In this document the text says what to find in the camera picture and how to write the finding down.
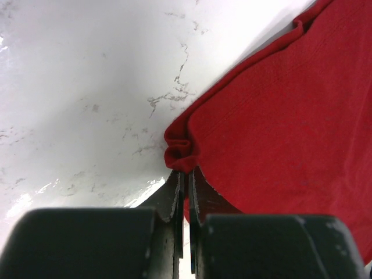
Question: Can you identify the dark red t-shirt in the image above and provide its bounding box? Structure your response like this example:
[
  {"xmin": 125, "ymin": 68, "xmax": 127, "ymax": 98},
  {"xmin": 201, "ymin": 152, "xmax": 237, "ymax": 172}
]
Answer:
[{"xmin": 164, "ymin": 1, "xmax": 371, "ymax": 263}]

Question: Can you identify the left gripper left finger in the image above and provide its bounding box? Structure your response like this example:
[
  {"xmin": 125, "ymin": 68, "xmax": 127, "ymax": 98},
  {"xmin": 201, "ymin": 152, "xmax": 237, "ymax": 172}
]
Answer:
[{"xmin": 1, "ymin": 171, "xmax": 184, "ymax": 278}]

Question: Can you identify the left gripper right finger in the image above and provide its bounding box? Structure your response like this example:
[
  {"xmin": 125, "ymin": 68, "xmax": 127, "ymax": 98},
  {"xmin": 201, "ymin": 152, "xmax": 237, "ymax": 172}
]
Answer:
[{"xmin": 188, "ymin": 168, "xmax": 367, "ymax": 278}]

